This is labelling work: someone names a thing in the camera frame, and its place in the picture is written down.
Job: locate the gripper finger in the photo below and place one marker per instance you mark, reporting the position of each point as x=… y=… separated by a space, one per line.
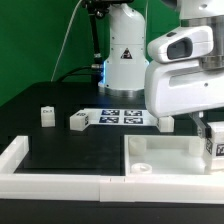
x=203 y=129

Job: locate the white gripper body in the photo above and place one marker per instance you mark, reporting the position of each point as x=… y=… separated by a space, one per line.
x=181 y=88

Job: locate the white square tabletop part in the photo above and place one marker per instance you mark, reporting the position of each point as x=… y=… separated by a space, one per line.
x=162 y=154

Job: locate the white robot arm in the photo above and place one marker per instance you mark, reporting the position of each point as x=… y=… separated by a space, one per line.
x=125 y=68

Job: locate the white marker tag sheet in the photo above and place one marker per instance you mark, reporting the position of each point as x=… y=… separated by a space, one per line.
x=127 y=117

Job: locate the white U-shaped fence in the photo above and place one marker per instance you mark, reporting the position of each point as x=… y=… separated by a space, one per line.
x=134 y=188

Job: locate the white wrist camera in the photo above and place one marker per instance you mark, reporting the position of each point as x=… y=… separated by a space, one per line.
x=182 y=43

